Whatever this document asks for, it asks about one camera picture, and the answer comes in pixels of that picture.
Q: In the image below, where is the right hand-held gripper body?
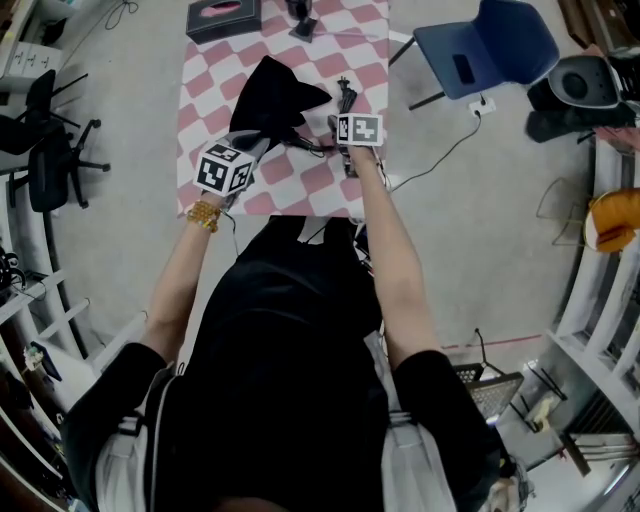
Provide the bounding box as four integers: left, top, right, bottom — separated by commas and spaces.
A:
334, 112, 386, 178

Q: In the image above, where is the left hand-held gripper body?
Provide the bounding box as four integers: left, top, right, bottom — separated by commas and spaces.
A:
194, 128, 275, 202

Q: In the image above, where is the black power cord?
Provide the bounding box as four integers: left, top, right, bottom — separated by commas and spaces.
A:
285, 74, 359, 179

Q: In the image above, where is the black cloth bag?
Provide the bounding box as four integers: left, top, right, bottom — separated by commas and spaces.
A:
228, 54, 334, 151

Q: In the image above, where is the person's left forearm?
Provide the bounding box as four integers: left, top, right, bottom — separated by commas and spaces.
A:
141, 199, 222, 352

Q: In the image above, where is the person's right forearm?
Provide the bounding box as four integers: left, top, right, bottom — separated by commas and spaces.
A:
349, 144, 441, 369

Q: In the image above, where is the pink white checkered tablecloth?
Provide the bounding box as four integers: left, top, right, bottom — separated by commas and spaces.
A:
175, 0, 391, 219

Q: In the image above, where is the thin pink rod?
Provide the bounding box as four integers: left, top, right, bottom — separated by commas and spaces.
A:
314, 28, 386, 42

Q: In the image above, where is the small black stand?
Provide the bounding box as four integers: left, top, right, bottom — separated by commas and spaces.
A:
288, 17, 320, 44

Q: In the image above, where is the black phone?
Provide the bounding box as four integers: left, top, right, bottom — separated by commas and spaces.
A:
452, 53, 475, 86

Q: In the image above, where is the black tissue box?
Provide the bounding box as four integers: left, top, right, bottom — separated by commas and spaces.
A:
185, 0, 264, 45

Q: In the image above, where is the blue chair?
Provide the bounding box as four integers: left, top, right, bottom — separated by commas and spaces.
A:
388, 0, 561, 111

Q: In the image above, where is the white shelf unit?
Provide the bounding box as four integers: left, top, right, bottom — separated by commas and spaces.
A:
0, 269, 91, 361

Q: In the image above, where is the person's black clothing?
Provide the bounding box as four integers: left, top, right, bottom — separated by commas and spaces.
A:
62, 214, 504, 512

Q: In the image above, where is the white desk with drawers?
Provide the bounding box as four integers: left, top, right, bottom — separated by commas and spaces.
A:
3, 42, 64, 77

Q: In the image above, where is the white round backpack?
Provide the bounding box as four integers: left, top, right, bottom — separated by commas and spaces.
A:
547, 54, 624, 109

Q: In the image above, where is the pink cloth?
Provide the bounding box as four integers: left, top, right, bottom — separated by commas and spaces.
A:
592, 124, 640, 146

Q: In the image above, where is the white shelving rack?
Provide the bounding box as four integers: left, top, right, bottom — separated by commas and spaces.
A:
547, 134, 640, 512

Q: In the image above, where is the black mesh basket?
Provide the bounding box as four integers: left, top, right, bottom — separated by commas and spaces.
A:
452, 364, 525, 421

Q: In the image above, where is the grey metal radiator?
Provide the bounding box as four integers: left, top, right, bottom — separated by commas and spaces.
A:
569, 389, 640, 466

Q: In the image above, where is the amber bead bracelet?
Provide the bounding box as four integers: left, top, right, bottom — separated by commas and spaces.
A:
185, 199, 222, 235

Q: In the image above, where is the black floor cable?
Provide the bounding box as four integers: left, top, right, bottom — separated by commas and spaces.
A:
387, 112, 482, 194

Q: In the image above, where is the grey backpack strap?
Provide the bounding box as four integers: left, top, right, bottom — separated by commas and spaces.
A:
367, 334, 451, 512
94, 369, 176, 512

